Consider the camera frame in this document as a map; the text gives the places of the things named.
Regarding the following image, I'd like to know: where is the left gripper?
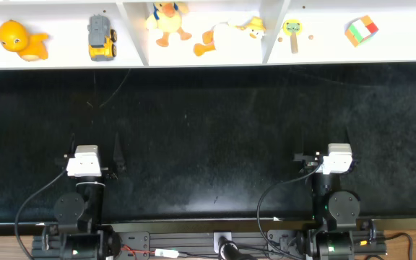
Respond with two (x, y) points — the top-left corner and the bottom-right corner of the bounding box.
(53, 131), (127, 183)

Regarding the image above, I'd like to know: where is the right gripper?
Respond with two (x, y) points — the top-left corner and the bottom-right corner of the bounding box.
(293, 126), (359, 176)

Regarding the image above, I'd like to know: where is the orange toy dinosaur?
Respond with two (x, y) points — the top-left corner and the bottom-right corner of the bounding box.
(0, 19), (50, 63)

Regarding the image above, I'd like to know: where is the white shelf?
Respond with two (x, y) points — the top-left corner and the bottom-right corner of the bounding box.
(0, 0), (416, 70)

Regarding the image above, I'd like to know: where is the grey and yellow toy truck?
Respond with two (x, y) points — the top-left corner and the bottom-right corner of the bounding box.
(87, 14), (118, 62)

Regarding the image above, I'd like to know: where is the many-coloured puzzle cube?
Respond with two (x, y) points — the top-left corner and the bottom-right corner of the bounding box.
(344, 14), (380, 48)

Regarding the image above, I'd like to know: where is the yellow wooden rattle drum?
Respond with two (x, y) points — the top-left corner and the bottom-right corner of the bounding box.
(277, 18), (315, 55)

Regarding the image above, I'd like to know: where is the white plush duck yellow hat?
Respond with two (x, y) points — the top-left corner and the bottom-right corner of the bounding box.
(192, 16), (267, 58)

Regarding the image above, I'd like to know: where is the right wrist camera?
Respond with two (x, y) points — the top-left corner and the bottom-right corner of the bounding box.
(321, 142), (355, 176)

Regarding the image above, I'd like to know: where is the mounting rail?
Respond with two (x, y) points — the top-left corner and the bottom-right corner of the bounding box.
(30, 225), (389, 260)

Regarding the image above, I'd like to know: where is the thin black power cable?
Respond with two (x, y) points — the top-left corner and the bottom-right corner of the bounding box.
(365, 232), (414, 260)

